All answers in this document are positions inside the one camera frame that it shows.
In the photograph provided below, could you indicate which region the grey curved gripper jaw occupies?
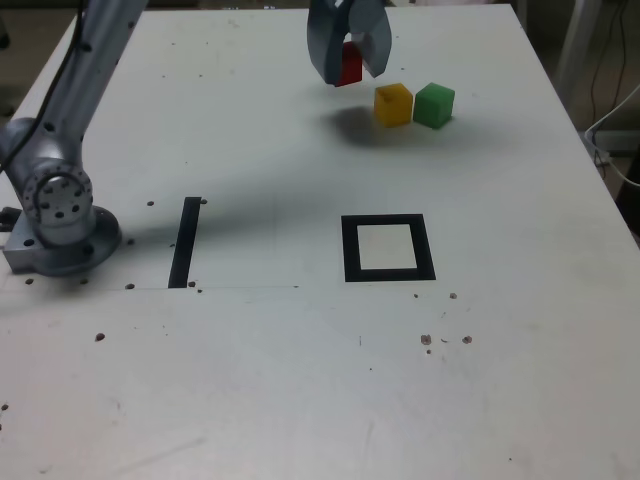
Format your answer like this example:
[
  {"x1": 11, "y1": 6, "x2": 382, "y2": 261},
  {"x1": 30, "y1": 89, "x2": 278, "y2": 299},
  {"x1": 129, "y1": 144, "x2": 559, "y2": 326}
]
[
  {"x1": 307, "y1": 0, "x2": 351, "y2": 86},
  {"x1": 349, "y1": 0, "x2": 394, "y2": 79}
]

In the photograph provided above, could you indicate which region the red cube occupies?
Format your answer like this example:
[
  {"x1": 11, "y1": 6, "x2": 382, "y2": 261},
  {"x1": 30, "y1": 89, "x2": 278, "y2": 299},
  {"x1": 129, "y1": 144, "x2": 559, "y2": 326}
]
[{"x1": 335, "y1": 40, "x2": 363, "y2": 89}]

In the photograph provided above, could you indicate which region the yellow cube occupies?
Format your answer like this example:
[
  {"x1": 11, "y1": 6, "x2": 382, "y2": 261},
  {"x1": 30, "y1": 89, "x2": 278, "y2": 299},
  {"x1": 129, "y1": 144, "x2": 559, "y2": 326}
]
[{"x1": 373, "y1": 82, "x2": 415, "y2": 128}]

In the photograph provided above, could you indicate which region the green cube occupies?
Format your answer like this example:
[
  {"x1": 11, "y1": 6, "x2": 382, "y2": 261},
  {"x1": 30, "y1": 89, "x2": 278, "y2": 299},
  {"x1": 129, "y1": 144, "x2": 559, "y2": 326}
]
[{"x1": 412, "y1": 82, "x2": 457, "y2": 130}]

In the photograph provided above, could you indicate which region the black tape square outline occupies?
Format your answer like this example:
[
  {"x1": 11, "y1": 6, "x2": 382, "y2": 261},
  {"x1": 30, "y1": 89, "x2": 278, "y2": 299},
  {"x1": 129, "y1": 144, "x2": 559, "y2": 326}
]
[{"x1": 340, "y1": 213, "x2": 437, "y2": 284}]

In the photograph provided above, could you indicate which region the black tape strip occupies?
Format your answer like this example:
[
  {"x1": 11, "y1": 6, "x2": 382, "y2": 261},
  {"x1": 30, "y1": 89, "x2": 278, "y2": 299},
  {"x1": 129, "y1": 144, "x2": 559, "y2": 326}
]
[{"x1": 167, "y1": 196, "x2": 203, "y2": 290}]

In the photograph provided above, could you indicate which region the white metal frame leg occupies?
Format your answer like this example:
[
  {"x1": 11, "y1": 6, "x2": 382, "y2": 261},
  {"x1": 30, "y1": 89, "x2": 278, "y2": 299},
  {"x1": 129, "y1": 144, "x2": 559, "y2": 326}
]
[{"x1": 553, "y1": 0, "x2": 621, "y2": 109}]

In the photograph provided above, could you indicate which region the white background cable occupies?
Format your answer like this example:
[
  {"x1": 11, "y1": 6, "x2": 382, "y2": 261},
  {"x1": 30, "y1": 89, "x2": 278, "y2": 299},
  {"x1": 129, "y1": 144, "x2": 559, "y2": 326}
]
[{"x1": 583, "y1": 82, "x2": 640, "y2": 189}]

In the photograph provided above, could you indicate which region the black background cable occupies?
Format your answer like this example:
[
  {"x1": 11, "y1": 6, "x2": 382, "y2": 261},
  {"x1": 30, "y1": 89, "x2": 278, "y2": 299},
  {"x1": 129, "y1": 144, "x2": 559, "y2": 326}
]
[{"x1": 589, "y1": 0, "x2": 629, "y2": 131}]

